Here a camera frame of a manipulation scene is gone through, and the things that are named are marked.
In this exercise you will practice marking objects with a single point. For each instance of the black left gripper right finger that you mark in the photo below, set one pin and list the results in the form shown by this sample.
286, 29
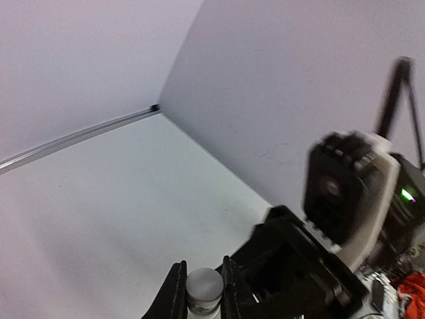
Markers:
237, 301

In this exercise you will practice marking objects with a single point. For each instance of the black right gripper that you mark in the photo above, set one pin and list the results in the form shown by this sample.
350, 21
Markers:
291, 275

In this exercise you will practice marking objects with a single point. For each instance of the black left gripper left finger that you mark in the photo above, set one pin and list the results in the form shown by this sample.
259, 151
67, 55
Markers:
171, 302

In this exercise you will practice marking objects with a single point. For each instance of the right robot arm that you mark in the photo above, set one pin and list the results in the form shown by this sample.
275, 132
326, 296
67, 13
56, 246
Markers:
404, 222

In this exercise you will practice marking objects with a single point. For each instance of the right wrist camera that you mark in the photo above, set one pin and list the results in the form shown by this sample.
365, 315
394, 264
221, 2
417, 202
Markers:
350, 181

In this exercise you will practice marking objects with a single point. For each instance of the aluminium back table rail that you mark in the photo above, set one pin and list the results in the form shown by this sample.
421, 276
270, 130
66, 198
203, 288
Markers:
72, 139

